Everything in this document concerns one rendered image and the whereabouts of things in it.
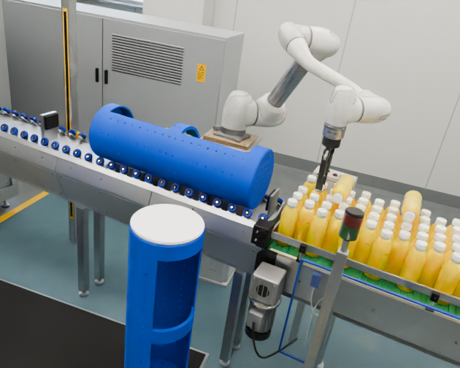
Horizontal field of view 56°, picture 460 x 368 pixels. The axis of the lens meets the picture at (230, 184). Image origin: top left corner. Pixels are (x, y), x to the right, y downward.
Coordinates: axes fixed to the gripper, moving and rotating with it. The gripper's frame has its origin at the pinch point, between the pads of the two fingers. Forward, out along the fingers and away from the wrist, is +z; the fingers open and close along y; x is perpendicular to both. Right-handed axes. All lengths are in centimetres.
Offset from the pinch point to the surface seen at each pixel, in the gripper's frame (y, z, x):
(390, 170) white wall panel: -286, 90, 22
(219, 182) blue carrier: 19.5, 6.3, -39.4
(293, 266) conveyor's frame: 28.2, 27.8, 2.1
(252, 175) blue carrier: 17.9, -0.8, -25.6
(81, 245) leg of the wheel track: 15, 77, -122
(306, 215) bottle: 17.8, 9.2, 0.3
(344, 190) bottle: 7.0, -1.6, 11.1
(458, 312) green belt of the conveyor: 22, 25, 64
